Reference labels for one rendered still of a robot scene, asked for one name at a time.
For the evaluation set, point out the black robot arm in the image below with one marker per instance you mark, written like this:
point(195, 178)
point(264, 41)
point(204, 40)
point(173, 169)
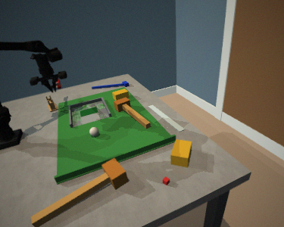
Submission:
point(6, 132)

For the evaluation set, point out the white flat strip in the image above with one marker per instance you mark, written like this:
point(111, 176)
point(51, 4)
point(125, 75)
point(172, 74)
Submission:
point(166, 118)

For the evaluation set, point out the yellow box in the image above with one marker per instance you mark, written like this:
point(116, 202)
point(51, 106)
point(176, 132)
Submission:
point(120, 94)
point(181, 153)

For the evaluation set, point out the white golf ball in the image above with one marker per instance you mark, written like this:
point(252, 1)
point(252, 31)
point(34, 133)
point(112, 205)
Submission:
point(93, 131)

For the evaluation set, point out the green flat mat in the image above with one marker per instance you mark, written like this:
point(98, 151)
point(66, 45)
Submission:
point(116, 134)

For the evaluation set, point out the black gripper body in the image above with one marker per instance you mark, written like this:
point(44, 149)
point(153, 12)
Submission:
point(46, 75)

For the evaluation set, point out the small red cube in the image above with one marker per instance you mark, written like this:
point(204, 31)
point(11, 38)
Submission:
point(166, 180)

